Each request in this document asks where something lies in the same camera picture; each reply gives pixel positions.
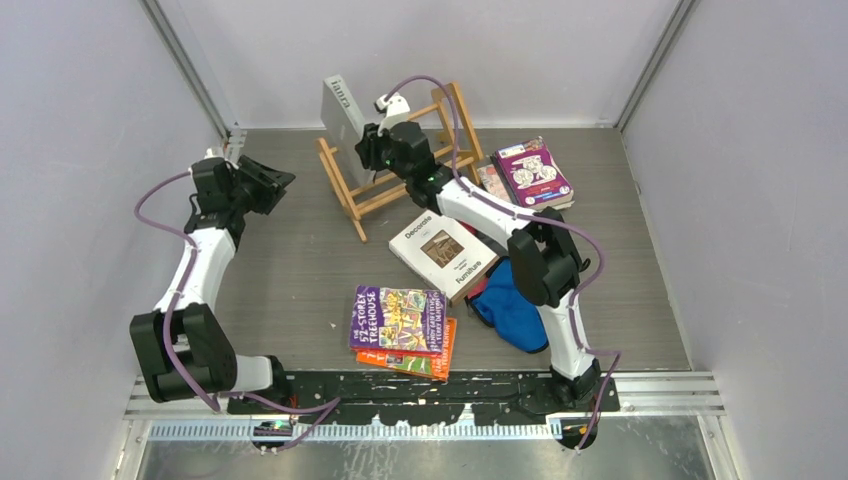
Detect slotted cable duct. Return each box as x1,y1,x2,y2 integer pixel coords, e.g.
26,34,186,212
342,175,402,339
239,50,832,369
148,420,562,442

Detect purple 52-Storey Treehouse book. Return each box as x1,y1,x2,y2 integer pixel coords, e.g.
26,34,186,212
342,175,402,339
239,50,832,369
348,285,447,356

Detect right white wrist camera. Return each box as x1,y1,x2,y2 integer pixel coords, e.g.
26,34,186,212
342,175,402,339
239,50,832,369
374,93,411,136

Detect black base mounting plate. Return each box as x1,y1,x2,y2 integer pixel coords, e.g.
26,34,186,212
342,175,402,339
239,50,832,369
260,370,597,426

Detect white Decorate Furniture book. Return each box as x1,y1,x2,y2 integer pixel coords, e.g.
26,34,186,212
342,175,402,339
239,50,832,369
389,210,499,306

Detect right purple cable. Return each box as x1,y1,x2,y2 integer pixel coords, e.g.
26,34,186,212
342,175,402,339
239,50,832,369
380,74,624,453

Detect wooden book rack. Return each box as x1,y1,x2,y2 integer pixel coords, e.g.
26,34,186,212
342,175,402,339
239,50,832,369
316,75,483,242

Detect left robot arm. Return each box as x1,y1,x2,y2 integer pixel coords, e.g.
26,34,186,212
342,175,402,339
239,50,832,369
129,156,296,413

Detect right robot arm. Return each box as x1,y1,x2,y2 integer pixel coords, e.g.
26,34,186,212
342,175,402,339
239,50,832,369
355,121,607,411

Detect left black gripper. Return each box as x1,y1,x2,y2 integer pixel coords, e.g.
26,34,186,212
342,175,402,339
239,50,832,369
229,156,296,215

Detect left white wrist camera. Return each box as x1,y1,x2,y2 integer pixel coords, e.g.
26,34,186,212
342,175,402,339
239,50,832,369
201,147,228,166

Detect orange 78-Storey Treehouse book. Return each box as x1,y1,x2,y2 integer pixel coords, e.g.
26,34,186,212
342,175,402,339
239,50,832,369
356,318,457,382

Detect blue oven mitt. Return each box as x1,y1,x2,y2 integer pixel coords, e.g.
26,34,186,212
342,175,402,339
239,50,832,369
465,257,549,354

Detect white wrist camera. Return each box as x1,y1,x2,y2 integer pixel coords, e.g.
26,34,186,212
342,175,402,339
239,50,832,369
374,93,411,136
201,147,228,166

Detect purple illustrated book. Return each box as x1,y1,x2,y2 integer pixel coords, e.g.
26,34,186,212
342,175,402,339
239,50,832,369
490,136,574,211

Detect grey Iantra book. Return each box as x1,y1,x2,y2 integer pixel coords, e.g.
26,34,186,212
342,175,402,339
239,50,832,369
320,75,375,188

